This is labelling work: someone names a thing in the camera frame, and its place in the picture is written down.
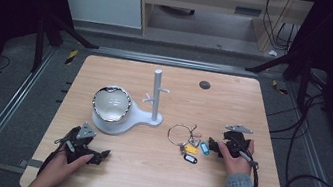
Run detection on right hand-held gripper black cable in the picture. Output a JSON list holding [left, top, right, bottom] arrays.
[[222, 136, 267, 187]]

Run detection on white stand with hooks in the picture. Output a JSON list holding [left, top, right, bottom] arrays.
[[89, 59, 174, 143]]

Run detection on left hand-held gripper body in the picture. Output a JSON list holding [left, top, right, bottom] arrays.
[[56, 119, 101, 168]]

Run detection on black tripod stand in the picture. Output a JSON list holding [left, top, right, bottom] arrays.
[[239, 42, 318, 114], [29, 12, 105, 84]]

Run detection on yellow key tag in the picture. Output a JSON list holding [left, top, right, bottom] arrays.
[[182, 143, 201, 156]]

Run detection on thin black floor cable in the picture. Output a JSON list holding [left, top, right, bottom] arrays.
[[0, 53, 13, 76]]

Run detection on grey table bracket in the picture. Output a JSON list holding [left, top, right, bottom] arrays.
[[18, 156, 44, 172]]

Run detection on small black round disc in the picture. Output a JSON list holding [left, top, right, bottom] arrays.
[[198, 80, 213, 91]]

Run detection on blue key tag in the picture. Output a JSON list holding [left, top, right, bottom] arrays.
[[197, 140, 212, 157]]

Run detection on person's left hand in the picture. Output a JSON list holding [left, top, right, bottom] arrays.
[[36, 145, 95, 187]]

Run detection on black cables under desk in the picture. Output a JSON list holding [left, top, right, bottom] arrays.
[[257, 0, 306, 55]]

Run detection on left hand-held gripper black cable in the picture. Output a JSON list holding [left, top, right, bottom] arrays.
[[36, 120, 82, 183]]

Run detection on person's right hand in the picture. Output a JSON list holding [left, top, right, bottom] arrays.
[[213, 134, 258, 179]]

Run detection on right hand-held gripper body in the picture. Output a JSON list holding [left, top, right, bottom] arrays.
[[219, 121, 258, 162]]

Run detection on yellow black floor tape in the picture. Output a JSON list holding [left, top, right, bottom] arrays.
[[270, 79, 291, 96], [64, 47, 80, 68]]

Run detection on white bowl with silver rim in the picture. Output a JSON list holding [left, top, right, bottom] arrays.
[[89, 82, 136, 126]]

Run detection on metal key ring with keys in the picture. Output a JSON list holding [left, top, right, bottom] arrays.
[[163, 119, 205, 158]]

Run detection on black key tag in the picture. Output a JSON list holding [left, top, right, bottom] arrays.
[[182, 153, 199, 166]]

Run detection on hand-held gripper black cable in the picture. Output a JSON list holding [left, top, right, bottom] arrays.
[[36, 120, 82, 183], [222, 136, 267, 187]]

